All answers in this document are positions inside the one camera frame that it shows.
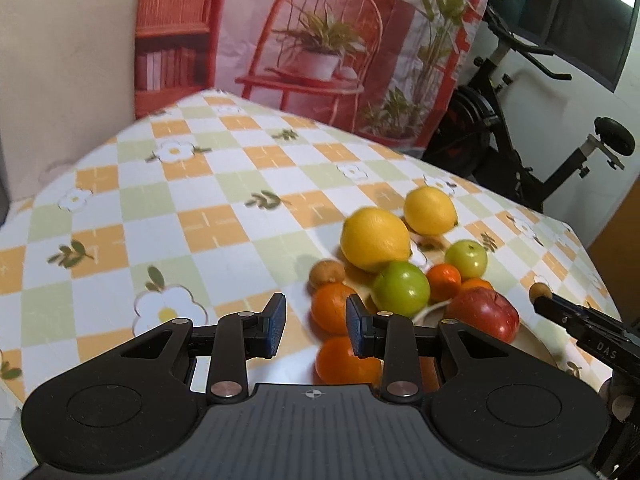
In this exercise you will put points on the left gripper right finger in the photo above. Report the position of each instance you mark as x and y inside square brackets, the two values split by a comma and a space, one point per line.
[390, 338]

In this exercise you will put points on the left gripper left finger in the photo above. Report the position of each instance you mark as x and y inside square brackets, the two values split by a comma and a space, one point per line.
[239, 338]

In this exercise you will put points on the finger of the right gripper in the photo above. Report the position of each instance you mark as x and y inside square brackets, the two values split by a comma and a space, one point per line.
[556, 309]

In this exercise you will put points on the bright green apple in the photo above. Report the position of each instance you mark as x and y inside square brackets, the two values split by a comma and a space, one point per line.
[401, 288]

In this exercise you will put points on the orange mandarin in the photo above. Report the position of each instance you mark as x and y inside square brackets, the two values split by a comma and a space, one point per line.
[472, 283]
[445, 281]
[328, 307]
[337, 364]

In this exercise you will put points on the small brown kiwi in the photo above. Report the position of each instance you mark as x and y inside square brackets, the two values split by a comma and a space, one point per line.
[325, 272]

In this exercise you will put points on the bright red apple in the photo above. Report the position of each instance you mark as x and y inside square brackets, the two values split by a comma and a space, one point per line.
[485, 310]

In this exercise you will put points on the yellow lemon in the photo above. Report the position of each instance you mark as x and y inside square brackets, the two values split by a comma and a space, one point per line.
[429, 211]
[372, 238]

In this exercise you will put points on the yellow-green apple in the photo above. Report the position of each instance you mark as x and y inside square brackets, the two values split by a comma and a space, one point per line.
[468, 257]

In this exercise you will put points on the beige ceramic bowl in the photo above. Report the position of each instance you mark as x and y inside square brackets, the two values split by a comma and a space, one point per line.
[432, 345]

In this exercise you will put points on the wooden door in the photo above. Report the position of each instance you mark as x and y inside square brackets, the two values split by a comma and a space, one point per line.
[615, 253]

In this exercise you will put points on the floral checkered tablecloth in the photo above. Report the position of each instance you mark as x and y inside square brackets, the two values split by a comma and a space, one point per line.
[214, 204]

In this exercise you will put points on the black exercise bike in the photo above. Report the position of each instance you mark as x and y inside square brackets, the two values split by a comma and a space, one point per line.
[479, 140]

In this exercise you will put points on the pink printed backdrop cloth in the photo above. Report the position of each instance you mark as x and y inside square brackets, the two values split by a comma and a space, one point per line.
[383, 69]

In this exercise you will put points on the dark window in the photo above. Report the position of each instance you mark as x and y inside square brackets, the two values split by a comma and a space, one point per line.
[593, 35]

